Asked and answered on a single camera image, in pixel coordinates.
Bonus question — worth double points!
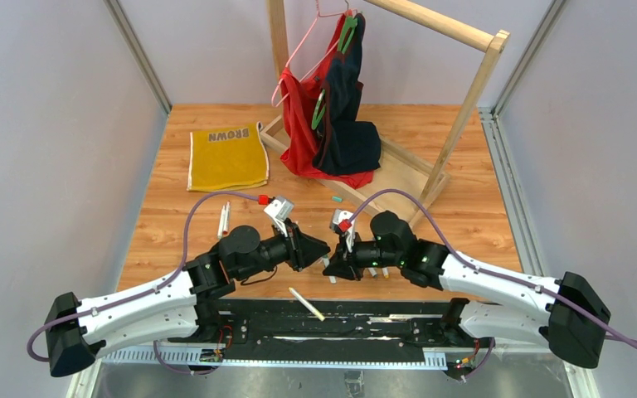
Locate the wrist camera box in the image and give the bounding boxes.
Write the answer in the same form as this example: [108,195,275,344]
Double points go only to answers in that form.
[329,209,355,252]
[264,197,294,237]

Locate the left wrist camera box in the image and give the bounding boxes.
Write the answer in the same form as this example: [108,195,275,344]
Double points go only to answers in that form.
[264,197,294,237]

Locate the red garment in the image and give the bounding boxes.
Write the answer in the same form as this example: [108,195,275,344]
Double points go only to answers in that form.
[280,12,376,189]

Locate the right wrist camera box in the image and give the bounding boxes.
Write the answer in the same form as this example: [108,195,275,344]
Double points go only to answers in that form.
[329,209,355,252]

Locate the green hanger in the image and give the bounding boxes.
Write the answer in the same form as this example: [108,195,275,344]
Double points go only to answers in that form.
[311,12,357,130]

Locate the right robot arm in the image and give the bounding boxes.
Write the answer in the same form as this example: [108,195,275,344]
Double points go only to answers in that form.
[323,210,610,369]

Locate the white pen yellow cap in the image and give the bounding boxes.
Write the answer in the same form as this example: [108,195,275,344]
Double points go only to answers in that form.
[288,287,326,322]

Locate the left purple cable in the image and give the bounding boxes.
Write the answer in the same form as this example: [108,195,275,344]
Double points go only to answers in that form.
[27,191,270,363]

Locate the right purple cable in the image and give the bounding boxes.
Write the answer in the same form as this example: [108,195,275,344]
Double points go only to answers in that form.
[340,188,637,362]

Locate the dark navy garment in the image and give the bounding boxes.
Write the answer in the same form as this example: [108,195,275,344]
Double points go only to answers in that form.
[312,13,382,176]

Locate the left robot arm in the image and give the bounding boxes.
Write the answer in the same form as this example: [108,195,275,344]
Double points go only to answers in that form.
[45,220,330,377]

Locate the pink wire hanger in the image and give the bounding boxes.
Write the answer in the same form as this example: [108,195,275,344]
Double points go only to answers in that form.
[266,1,351,107]

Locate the yellow folded towel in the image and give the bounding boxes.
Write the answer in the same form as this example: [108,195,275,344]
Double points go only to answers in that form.
[187,122,270,192]

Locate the purple cable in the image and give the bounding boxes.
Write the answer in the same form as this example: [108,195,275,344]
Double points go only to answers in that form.
[27,191,270,363]
[340,188,637,362]

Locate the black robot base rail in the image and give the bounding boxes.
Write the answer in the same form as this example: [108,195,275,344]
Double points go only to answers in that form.
[160,298,494,369]

